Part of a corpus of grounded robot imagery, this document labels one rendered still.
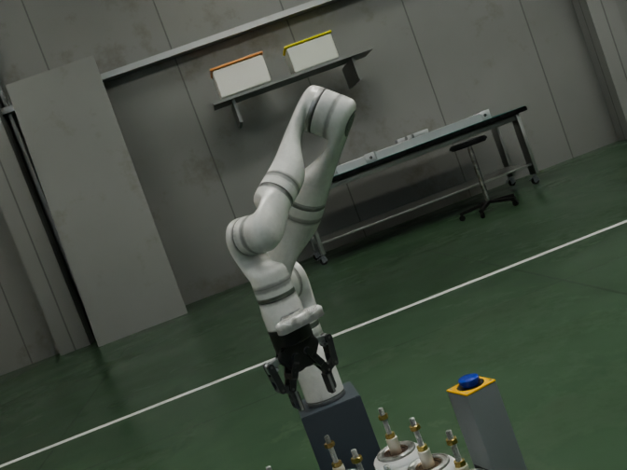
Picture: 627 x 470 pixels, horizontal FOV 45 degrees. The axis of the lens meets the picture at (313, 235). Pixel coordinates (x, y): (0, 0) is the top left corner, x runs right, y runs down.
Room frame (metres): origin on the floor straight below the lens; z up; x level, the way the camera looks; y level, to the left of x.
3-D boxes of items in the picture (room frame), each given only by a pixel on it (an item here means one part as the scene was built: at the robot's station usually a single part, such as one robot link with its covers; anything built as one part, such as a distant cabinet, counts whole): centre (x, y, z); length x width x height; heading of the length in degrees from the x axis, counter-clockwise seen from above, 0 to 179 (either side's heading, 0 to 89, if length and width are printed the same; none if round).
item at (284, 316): (1.31, 0.09, 0.59); 0.11 x 0.09 x 0.06; 26
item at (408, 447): (1.37, 0.00, 0.25); 0.08 x 0.08 x 0.01
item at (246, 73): (7.26, 0.13, 1.89); 0.52 x 0.43 x 0.29; 95
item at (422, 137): (7.12, -1.04, 0.42); 2.30 x 0.86 x 0.83; 95
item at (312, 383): (1.69, 0.10, 0.39); 0.09 x 0.09 x 0.17; 5
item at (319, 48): (7.33, -0.58, 1.88); 0.48 x 0.40 x 0.27; 95
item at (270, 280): (1.33, 0.11, 0.69); 0.09 x 0.07 x 0.15; 43
